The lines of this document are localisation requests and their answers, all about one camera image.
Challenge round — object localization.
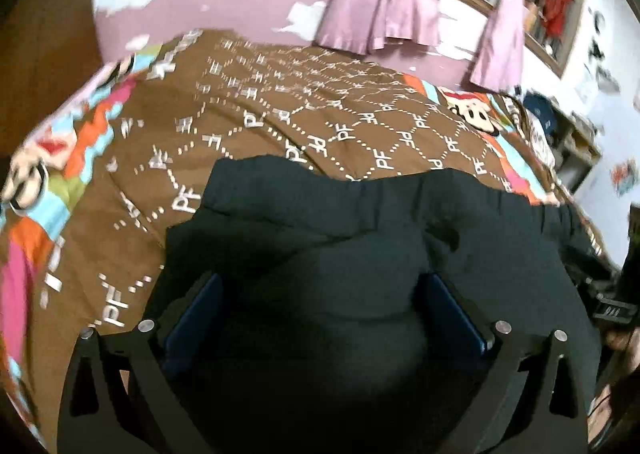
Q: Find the person's right hand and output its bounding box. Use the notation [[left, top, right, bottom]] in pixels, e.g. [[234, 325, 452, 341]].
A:
[[602, 327, 640, 356]]

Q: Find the brown wooden headboard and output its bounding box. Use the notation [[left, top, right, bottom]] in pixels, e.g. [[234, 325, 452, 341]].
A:
[[0, 0, 107, 137]]

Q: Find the colourful wall sticker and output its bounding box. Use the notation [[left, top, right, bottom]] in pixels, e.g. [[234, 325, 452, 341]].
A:
[[611, 158, 640, 197]]

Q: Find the wooden shelf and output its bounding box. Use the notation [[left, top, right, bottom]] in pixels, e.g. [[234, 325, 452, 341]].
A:
[[549, 107, 604, 177]]

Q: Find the blue cap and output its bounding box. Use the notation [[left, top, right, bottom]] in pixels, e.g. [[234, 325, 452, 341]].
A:
[[522, 92, 557, 136]]

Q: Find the brown printed blanket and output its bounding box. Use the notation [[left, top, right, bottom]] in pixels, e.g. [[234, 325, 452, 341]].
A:
[[0, 27, 608, 450]]

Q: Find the red hanging cloth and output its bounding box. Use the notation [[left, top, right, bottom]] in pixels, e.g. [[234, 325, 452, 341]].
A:
[[541, 0, 574, 39]]

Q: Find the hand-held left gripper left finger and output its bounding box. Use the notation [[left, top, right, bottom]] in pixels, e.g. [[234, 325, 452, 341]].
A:
[[56, 271, 225, 454]]

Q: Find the black padded coat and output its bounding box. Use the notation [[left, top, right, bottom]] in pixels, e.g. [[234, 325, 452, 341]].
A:
[[144, 155, 617, 454]]

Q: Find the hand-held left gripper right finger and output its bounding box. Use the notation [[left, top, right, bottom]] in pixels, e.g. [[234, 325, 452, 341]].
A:
[[422, 271, 589, 454]]

